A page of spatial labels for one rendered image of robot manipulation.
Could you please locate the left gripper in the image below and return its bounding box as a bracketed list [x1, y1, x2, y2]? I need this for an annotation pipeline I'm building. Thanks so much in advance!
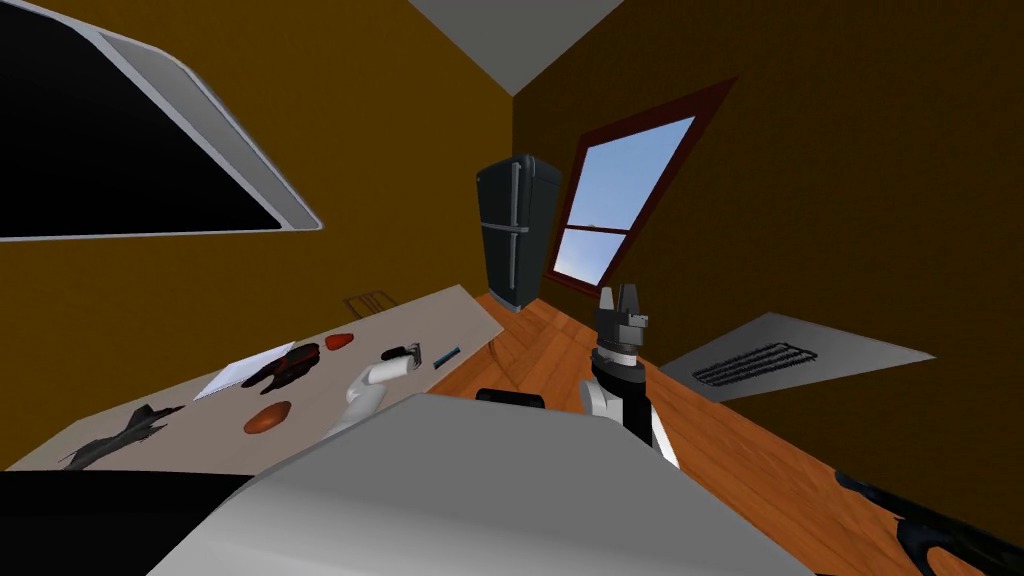
[380, 342, 424, 372]

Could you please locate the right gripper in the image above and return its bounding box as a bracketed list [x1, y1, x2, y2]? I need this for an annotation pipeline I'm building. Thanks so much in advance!
[594, 283, 650, 354]

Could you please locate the red-framed window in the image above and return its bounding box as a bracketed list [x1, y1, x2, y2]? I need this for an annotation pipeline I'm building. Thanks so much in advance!
[543, 75, 740, 299]

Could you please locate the black and red object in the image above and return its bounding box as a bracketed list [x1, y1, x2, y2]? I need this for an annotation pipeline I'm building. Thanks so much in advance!
[239, 343, 322, 396]

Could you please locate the black refrigerator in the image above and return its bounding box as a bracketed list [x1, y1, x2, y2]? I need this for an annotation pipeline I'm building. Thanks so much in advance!
[475, 152, 564, 314]

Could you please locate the orange-brown oval object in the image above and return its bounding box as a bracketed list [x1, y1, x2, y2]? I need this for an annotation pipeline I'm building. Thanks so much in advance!
[242, 400, 294, 437]

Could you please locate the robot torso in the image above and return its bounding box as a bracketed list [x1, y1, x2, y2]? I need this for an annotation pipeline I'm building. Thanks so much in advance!
[147, 387, 817, 576]

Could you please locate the white paper sheet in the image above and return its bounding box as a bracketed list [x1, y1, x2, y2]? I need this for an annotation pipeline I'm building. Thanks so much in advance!
[193, 342, 298, 402]

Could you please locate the grey table with black rack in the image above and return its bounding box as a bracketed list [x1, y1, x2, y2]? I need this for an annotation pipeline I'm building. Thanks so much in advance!
[656, 311, 938, 404]

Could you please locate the beige table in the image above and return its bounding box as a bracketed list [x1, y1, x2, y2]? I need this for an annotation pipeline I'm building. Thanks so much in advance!
[3, 283, 506, 473]

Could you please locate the black toy plane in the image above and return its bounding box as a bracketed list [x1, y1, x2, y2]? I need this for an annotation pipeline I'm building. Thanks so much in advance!
[59, 403, 187, 473]

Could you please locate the large grey-framed dark window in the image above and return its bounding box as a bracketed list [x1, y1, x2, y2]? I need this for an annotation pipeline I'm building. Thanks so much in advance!
[0, 0, 325, 243]

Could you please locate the black curved object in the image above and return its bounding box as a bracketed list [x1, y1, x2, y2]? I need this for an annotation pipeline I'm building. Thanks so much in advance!
[833, 469, 1024, 576]

